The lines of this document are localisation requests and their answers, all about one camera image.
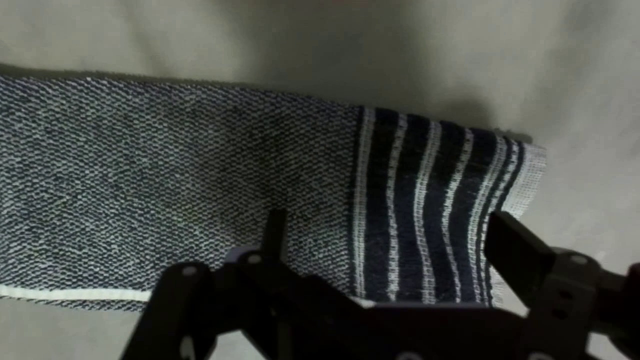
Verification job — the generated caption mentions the blue striped towel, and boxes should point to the blue striped towel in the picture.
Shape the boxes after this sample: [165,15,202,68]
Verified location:
[0,68,550,317]

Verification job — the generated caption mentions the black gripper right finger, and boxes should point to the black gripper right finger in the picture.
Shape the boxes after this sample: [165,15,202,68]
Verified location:
[483,211,640,360]

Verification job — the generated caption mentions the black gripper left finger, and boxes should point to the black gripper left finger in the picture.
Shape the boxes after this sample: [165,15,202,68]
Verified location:
[118,209,367,360]

